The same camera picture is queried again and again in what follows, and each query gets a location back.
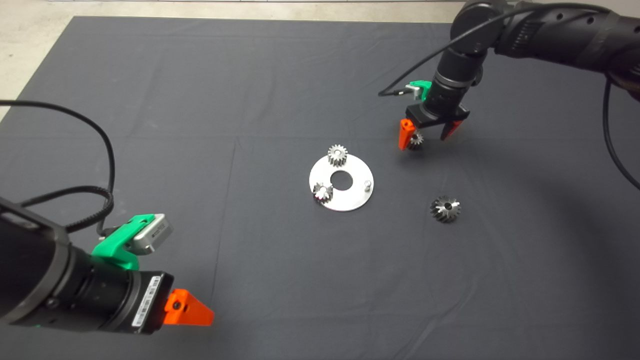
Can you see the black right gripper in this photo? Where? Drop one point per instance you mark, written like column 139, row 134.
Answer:
column 437, row 114

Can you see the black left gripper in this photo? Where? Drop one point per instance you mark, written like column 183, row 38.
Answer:
column 146, row 301

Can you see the small dark steel gear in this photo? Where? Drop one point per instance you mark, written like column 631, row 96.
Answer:
column 417, row 141

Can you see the large steel gear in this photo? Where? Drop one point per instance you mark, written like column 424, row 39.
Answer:
column 440, row 212

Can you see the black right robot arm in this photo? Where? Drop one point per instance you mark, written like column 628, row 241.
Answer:
column 550, row 30

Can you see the round metal plate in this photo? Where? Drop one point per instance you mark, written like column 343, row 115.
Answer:
column 345, row 202

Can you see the dark grey table cloth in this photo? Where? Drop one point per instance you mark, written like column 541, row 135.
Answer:
column 250, row 100

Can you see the green right camera mount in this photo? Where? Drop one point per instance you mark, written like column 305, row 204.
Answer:
column 424, row 90

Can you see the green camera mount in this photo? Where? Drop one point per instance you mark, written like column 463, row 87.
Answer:
column 424, row 90
column 109, row 246

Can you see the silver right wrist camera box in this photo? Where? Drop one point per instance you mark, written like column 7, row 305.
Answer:
column 414, row 91

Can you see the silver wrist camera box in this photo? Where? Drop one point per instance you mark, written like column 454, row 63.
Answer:
column 156, row 230
column 414, row 91

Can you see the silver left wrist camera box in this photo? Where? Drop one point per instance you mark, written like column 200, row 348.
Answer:
column 156, row 230

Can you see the green left camera mount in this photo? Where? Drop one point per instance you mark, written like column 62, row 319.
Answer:
column 109, row 246

